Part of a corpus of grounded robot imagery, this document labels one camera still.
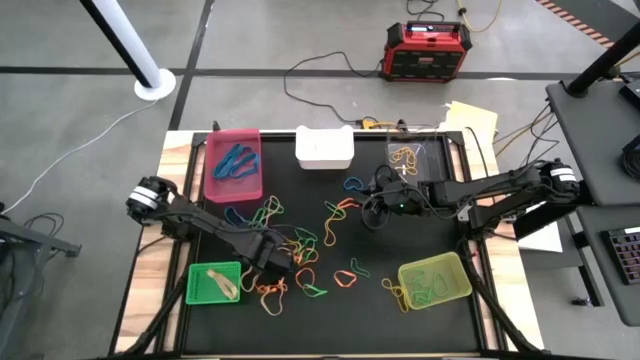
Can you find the white pole with round base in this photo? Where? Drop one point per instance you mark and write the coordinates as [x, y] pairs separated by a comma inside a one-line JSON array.
[[155, 89]]

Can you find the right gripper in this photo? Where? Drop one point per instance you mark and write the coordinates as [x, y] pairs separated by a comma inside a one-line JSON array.
[[407, 200]]

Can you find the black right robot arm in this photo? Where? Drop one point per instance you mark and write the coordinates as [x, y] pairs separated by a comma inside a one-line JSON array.
[[490, 185]]

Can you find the thin blue rubber band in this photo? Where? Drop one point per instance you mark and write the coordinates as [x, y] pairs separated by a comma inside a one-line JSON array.
[[222, 164]]

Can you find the black desk device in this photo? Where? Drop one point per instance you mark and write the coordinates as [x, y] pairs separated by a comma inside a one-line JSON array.
[[632, 92]]

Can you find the white paper sheet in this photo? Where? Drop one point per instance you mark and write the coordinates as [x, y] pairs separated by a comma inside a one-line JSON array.
[[545, 242]]

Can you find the pink plastic basket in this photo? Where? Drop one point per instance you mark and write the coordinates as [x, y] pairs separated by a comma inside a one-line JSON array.
[[235, 192]]

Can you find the black stand pole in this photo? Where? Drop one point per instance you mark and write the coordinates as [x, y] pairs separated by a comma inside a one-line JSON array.
[[600, 65]]

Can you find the grey desk with keyboard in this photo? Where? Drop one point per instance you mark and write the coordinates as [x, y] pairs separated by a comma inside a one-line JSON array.
[[625, 300]]

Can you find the yellow plastic basket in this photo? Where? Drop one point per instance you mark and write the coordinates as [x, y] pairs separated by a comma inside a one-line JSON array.
[[460, 270]]

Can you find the wide cream rubber band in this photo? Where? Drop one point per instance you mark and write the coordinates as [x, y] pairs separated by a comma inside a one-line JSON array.
[[262, 302], [245, 282], [225, 286]]

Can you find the pile of mixed rubber bands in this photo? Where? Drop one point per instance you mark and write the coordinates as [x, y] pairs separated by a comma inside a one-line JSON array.
[[279, 205]]

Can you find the striped hazard floor tape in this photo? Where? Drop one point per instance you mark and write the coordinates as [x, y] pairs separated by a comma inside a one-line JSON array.
[[575, 20]]

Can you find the red black power station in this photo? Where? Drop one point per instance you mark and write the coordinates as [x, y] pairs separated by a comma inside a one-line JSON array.
[[425, 55]]

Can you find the green plastic basket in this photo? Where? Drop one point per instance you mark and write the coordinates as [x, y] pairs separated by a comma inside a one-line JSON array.
[[200, 295]]

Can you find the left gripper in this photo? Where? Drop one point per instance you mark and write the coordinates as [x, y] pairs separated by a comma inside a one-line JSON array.
[[265, 252]]

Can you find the black backlit keyboard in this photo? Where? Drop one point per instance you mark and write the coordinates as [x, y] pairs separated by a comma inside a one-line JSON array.
[[627, 255]]

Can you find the clear plastic basket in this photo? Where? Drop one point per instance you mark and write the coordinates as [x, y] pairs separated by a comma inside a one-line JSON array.
[[427, 155]]

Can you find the yellow rubber band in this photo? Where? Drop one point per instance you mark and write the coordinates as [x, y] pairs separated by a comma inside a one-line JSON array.
[[397, 295], [407, 159], [397, 150], [412, 167], [327, 235]]

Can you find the yellow paper folder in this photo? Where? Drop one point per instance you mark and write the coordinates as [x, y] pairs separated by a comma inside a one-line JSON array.
[[475, 120]]

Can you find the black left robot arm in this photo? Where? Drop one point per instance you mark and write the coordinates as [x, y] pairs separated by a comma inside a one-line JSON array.
[[200, 222]]

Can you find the small orange rubber band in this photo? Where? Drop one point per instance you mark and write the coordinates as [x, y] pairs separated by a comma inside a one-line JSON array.
[[350, 201]]

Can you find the green rubber band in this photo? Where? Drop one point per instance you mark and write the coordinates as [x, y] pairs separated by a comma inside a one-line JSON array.
[[415, 287], [257, 216], [320, 292], [440, 280], [336, 212], [307, 232], [356, 265]]

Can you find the black metal table frame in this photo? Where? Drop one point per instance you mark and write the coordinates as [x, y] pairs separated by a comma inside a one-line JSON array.
[[494, 310]]

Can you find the black table mat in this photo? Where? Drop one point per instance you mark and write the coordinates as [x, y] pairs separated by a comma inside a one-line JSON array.
[[340, 330]]

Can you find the white plastic basket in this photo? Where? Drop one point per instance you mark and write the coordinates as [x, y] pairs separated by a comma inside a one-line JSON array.
[[325, 155]]

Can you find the wide blue rubber band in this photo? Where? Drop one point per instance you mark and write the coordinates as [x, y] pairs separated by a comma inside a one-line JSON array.
[[230, 217], [255, 162], [240, 162]]

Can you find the small blue rubber band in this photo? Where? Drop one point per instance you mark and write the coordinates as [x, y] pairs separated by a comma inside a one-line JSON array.
[[345, 183]]

